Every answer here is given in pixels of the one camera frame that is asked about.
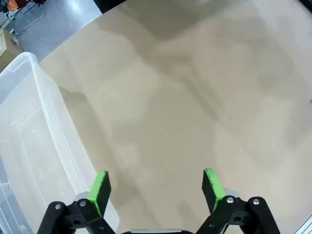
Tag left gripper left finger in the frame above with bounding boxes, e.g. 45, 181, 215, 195
36, 170, 117, 234

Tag person's black trousers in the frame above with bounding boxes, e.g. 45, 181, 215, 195
94, 0, 137, 15

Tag clear plastic bin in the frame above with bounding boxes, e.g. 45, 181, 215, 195
0, 51, 120, 234

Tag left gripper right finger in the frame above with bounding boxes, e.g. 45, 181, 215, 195
195, 168, 281, 234

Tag large cardboard box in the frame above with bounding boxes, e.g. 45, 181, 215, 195
0, 28, 22, 71

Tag chair piled with clothes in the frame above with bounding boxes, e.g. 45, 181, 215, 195
0, 0, 47, 35

